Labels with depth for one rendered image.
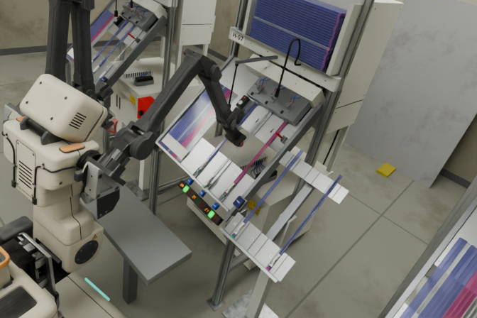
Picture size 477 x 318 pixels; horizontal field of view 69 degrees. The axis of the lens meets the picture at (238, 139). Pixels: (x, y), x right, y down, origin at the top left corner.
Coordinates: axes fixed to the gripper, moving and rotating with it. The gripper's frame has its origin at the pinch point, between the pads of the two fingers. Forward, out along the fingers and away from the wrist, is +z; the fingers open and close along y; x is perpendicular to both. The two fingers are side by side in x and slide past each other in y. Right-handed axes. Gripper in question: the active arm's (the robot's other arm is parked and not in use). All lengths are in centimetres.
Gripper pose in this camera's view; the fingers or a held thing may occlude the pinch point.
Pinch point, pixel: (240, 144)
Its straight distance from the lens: 181.7
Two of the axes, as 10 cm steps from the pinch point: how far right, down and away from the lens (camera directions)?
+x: -6.7, 7.2, -1.8
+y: -6.7, -4.9, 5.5
